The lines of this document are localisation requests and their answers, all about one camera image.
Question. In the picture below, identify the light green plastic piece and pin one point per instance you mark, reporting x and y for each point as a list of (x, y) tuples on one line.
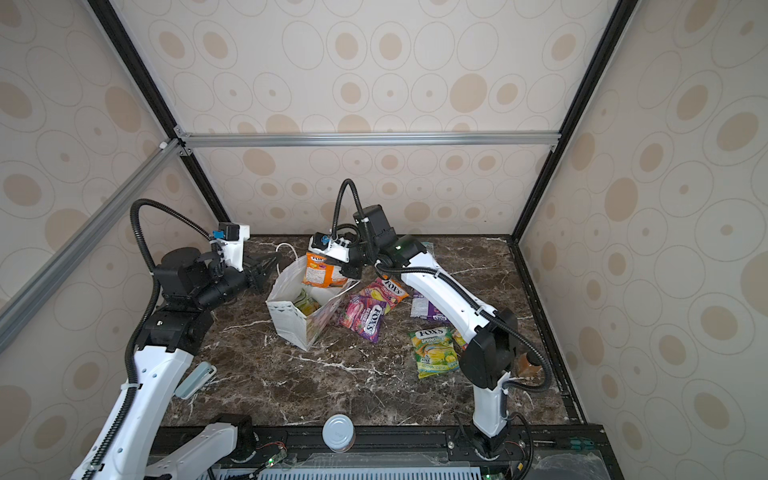
[(196, 380)]

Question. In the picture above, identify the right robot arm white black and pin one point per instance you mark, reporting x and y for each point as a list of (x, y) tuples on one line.
[(362, 237)]

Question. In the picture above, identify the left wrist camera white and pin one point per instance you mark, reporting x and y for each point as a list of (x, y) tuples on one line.
[(228, 241)]

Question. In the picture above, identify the orange candy packet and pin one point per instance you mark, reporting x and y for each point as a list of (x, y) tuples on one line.
[(320, 273)]

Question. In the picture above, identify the white round cap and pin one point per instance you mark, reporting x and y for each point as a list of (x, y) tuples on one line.
[(338, 433)]

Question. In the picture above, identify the yellow green Fox's packet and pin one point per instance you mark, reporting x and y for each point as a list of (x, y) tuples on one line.
[(437, 350)]

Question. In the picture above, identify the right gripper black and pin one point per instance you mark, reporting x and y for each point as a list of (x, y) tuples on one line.
[(349, 272)]

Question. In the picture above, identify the white paper bag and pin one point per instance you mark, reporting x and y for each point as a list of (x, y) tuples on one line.
[(300, 312)]

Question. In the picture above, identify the pink Fox's berries packet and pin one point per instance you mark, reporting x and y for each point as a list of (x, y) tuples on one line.
[(364, 315)]

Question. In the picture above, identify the left diagonal aluminium rail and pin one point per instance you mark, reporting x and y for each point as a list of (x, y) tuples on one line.
[(33, 295)]

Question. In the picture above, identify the horizontal aluminium rail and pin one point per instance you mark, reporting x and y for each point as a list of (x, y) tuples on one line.
[(386, 139)]

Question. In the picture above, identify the orange red Fox's packet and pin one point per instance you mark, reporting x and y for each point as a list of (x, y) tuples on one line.
[(386, 290)]

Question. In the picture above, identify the left black frame post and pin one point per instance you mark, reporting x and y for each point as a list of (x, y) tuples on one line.
[(108, 19)]

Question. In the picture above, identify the purple candy packet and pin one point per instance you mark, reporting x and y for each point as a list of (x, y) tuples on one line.
[(423, 309)]

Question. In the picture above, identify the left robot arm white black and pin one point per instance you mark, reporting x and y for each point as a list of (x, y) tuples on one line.
[(187, 286)]

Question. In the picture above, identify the green candy packet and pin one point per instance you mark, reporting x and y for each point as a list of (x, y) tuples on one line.
[(306, 304)]

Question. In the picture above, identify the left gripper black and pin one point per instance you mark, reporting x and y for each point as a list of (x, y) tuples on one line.
[(260, 274)]

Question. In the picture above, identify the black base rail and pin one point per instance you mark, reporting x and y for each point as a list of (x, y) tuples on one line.
[(422, 452)]

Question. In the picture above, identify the black frame post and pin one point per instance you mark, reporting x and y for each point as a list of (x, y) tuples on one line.
[(615, 28), (108, 19)]

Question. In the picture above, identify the right black frame post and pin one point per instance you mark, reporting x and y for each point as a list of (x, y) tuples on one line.
[(615, 28)]

